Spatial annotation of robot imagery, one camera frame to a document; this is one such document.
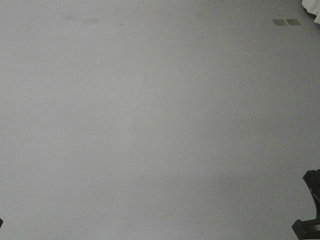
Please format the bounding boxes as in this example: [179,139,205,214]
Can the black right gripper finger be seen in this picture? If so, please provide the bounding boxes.
[303,169,320,215]
[291,219,320,240]

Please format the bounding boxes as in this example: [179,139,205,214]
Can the white cloth corner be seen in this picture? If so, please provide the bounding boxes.
[301,0,320,24]

